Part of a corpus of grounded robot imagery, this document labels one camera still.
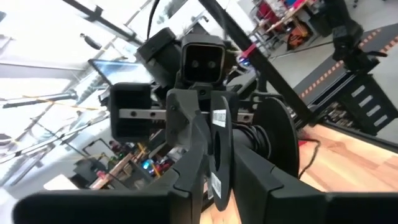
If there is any black plastic cord spool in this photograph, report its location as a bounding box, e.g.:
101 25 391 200
208 95 300 213

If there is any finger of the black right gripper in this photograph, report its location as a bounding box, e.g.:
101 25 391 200
164 88 213 156
231 91 241 126

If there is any black aluminium table frame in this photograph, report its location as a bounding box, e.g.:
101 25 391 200
197 0 398 155

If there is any computer monitor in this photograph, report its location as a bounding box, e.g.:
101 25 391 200
88 58 154 87

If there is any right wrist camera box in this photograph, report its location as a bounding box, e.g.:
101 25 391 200
179 33 228 87

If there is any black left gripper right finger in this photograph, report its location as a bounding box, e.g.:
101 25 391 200
232 145 398 224

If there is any orange tool bag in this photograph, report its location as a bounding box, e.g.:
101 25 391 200
286 23 312 51

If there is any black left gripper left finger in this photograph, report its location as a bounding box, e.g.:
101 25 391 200
11 143 210 224

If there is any thin black cord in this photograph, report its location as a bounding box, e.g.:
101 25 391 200
244 123 322 180

